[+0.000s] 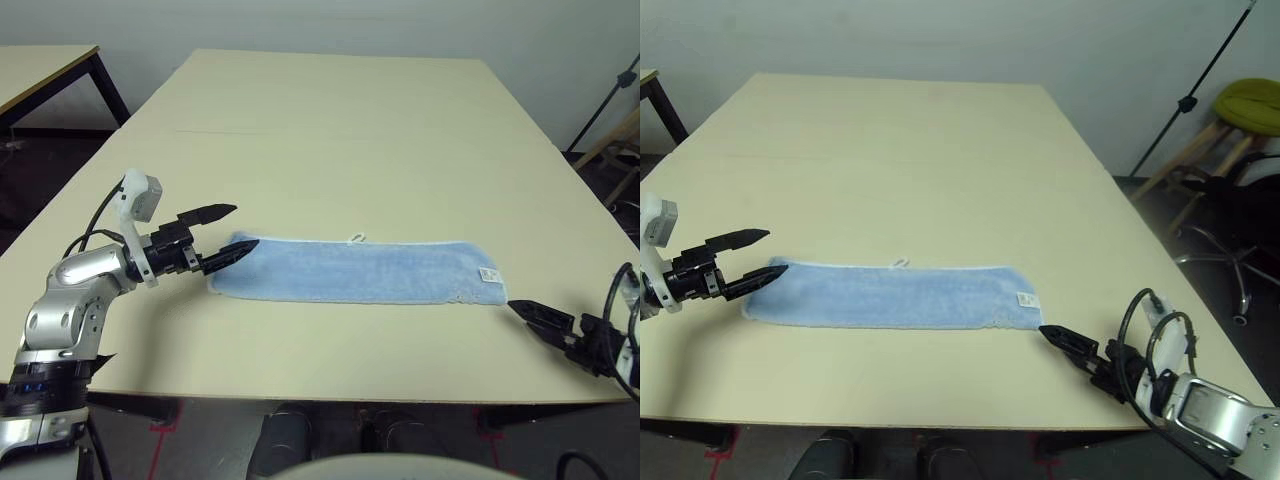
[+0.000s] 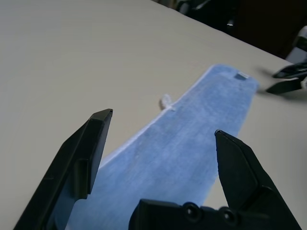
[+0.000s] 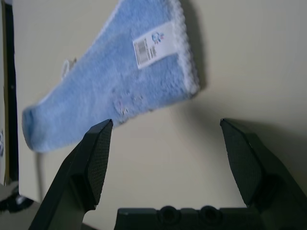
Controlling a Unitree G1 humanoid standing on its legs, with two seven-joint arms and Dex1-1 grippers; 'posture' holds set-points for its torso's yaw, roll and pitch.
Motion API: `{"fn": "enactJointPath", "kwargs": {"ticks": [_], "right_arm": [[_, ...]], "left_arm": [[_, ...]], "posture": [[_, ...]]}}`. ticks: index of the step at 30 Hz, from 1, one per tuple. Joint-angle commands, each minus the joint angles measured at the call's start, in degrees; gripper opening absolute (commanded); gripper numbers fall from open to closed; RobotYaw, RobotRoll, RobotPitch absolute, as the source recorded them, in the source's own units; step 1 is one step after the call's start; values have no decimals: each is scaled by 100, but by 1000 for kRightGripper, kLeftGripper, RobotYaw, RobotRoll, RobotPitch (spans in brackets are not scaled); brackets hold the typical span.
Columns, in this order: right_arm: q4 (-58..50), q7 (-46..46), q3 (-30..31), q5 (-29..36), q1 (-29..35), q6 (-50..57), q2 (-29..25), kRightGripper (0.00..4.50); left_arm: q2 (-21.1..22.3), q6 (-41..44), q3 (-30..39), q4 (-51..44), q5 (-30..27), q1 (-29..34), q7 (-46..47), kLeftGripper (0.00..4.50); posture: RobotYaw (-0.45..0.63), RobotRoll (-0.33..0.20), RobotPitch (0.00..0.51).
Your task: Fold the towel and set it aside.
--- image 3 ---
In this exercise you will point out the light blue terry towel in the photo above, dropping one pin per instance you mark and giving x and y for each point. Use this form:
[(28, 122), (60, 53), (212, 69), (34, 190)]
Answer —
[(108, 83)]

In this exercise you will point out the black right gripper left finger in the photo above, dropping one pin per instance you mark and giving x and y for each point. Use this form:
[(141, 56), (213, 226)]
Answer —
[(79, 172)]

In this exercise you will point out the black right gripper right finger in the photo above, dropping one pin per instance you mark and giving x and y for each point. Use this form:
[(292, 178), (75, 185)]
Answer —
[(254, 167)]

